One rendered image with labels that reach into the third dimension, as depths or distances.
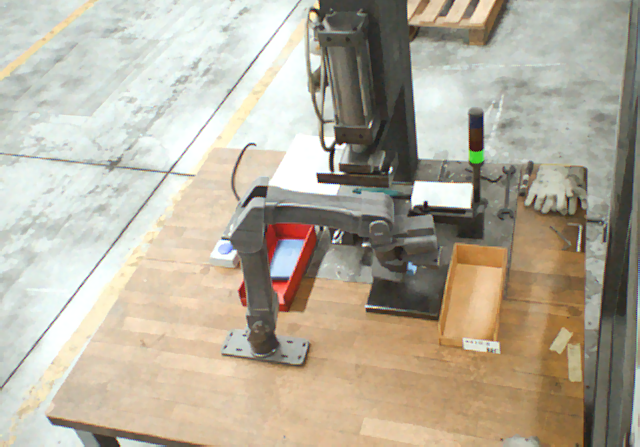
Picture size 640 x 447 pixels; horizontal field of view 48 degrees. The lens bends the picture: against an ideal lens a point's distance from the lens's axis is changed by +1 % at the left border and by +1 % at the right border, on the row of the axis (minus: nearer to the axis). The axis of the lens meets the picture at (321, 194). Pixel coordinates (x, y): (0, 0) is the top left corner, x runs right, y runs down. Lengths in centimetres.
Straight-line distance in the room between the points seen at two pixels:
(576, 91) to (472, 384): 267
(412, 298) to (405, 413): 29
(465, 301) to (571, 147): 203
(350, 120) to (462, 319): 51
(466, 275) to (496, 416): 38
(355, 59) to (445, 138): 220
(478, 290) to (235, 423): 62
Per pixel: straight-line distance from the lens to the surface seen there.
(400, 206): 183
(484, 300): 171
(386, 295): 171
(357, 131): 162
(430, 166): 208
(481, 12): 452
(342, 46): 151
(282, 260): 185
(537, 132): 373
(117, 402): 172
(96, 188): 393
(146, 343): 179
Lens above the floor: 219
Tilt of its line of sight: 40 degrees down
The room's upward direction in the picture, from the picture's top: 11 degrees counter-clockwise
